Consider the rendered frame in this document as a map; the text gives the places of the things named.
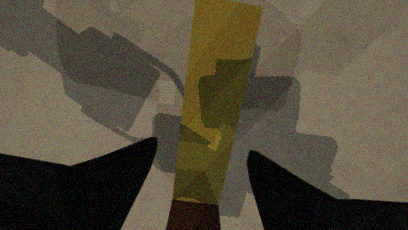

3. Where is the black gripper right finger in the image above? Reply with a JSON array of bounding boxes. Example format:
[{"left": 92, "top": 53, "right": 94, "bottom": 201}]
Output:
[{"left": 247, "top": 151, "right": 408, "bottom": 230}]

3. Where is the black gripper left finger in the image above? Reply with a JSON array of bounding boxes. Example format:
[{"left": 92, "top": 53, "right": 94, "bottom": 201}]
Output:
[{"left": 0, "top": 137, "right": 157, "bottom": 230}]

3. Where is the yellow bar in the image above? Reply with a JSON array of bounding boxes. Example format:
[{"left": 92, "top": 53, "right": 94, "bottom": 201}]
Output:
[{"left": 166, "top": 0, "right": 263, "bottom": 230}]

